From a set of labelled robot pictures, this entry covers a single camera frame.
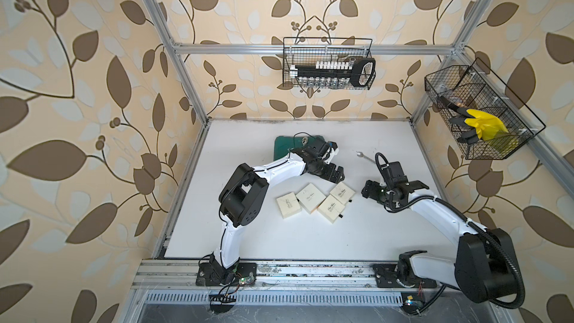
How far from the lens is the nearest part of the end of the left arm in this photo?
806 millimetres

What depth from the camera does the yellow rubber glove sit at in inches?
26.3

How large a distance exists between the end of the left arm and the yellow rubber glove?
1.41ft
